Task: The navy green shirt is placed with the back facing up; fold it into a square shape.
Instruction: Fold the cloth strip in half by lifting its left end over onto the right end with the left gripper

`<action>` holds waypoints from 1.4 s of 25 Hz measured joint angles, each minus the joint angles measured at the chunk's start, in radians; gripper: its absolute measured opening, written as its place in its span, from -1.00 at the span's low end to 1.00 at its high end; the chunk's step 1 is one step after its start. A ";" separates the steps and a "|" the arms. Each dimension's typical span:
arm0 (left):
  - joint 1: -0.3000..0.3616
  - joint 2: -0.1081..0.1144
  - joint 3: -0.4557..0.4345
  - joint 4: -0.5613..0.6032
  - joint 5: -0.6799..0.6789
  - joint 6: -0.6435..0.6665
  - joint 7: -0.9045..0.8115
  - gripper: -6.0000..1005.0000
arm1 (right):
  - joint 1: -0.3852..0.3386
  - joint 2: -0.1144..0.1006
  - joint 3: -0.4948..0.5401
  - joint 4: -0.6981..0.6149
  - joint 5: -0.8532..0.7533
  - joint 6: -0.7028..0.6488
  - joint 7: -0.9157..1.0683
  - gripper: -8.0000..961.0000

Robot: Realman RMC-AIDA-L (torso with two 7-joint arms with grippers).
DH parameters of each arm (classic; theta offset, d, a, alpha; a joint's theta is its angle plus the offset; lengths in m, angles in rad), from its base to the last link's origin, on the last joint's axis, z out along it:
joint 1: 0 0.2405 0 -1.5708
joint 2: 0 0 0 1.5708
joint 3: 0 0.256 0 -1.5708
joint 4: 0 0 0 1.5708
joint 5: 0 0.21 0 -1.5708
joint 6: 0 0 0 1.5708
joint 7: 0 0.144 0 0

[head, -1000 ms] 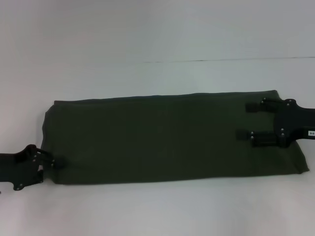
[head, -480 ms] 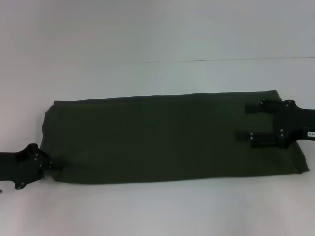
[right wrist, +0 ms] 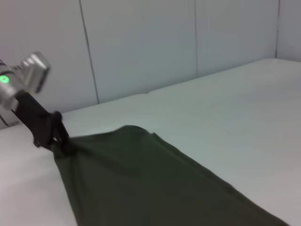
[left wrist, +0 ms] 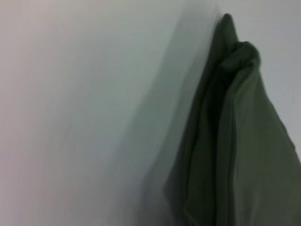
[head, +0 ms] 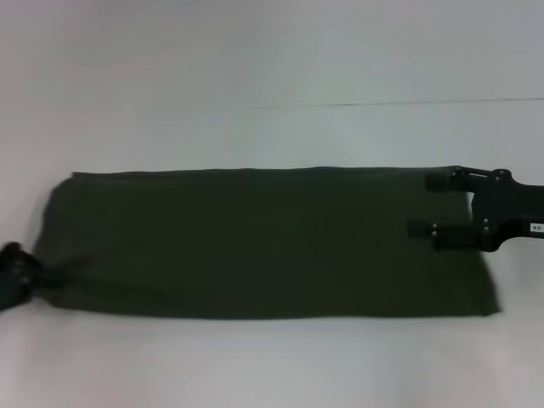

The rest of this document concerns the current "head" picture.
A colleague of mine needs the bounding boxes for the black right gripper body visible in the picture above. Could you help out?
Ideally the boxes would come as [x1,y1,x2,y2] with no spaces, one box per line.
[469,168,544,255]

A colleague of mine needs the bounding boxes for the dark green t-shirt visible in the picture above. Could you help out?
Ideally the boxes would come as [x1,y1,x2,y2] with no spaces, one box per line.
[31,165,505,320]

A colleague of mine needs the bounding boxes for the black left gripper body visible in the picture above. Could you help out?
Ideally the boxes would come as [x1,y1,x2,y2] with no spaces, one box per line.
[0,265,37,312]

